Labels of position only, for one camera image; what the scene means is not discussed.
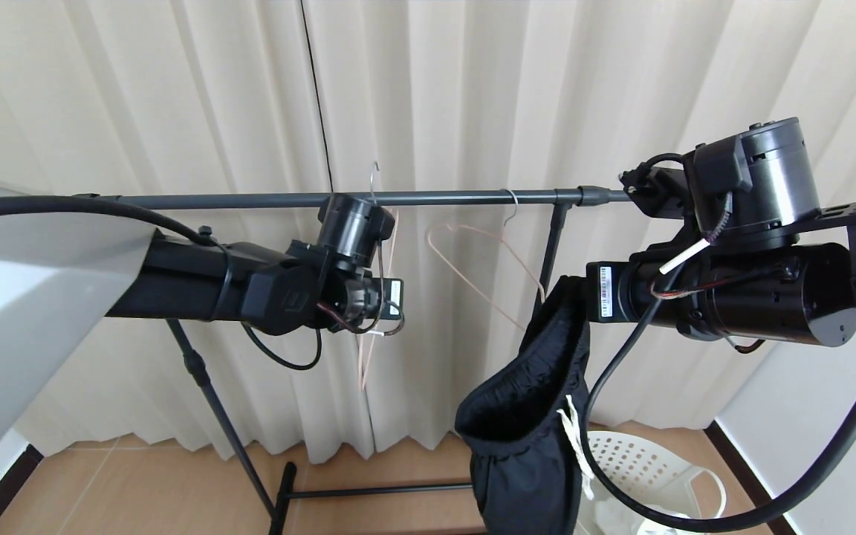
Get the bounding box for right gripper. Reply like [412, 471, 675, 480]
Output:
[586, 253, 700, 329]

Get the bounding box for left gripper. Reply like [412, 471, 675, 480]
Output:
[357, 276, 405, 329]

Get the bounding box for pink clothes hanger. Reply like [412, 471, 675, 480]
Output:
[427, 188, 548, 330]
[356, 161, 401, 392]

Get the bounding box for black shorts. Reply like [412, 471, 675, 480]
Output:
[455, 273, 596, 535]

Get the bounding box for black clothes rack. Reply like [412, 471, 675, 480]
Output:
[71, 186, 633, 535]

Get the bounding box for white laundry basket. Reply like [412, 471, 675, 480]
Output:
[586, 429, 728, 535]

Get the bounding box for beige curtain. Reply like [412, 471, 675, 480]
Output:
[0, 0, 856, 465]

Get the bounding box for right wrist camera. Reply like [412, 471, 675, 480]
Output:
[619, 152, 696, 220]

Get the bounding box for black cable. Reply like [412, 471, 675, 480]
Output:
[584, 256, 856, 534]
[0, 195, 325, 371]

